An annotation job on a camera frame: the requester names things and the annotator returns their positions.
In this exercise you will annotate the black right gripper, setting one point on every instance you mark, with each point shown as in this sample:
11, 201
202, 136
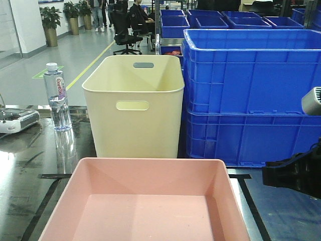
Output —
302, 176

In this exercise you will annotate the pink plastic bin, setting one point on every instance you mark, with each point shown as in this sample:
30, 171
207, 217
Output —
147, 199

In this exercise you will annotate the cream plastic bin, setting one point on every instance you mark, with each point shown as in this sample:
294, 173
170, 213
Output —
134, 104

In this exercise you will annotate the large blue crate lower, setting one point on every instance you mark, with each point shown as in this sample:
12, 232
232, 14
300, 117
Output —
249, 140

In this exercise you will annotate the large blue crate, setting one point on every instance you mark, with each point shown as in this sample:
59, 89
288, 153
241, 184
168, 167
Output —
249, 140
250, 70

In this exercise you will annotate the large blue crate upper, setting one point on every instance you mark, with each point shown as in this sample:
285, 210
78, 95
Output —
250, 70

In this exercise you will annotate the blue crate background right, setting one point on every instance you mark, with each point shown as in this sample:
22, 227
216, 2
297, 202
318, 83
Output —
251, 20

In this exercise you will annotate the blue crate background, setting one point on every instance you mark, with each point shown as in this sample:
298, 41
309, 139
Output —
173, 23
251, 20
203, 19

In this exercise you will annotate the blue crate background middle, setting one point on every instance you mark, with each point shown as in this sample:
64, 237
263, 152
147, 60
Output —
203, 19

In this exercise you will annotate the blue crate background left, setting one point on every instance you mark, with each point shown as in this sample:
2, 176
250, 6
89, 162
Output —
173, 23

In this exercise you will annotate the seated person in black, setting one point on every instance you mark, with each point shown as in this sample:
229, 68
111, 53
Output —
140, 22

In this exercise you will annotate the black office chair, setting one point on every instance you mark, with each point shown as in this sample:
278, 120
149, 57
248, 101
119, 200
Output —
122, 37

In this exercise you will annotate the clear water bottle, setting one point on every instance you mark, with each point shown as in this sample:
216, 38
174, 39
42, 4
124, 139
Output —
57, 97

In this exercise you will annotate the standing person light trousers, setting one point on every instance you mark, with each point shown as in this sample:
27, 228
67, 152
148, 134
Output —
96, 8

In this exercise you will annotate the potted plant gold pot far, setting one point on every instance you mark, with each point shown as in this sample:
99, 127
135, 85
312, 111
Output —
85, 11

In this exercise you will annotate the potted plant gold pot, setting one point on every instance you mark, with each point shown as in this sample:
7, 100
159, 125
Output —
71, 12
50, 21
85, 11

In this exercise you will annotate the potted plant gold pot middle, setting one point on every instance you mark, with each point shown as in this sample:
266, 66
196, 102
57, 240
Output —
71, 12

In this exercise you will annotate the white grey handheld device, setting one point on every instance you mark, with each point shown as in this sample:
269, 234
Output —
14, 120

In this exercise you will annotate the potted plant gold pot near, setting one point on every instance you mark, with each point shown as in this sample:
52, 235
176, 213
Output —
50, 21

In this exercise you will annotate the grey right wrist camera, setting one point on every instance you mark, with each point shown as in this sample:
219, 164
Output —
310, 103

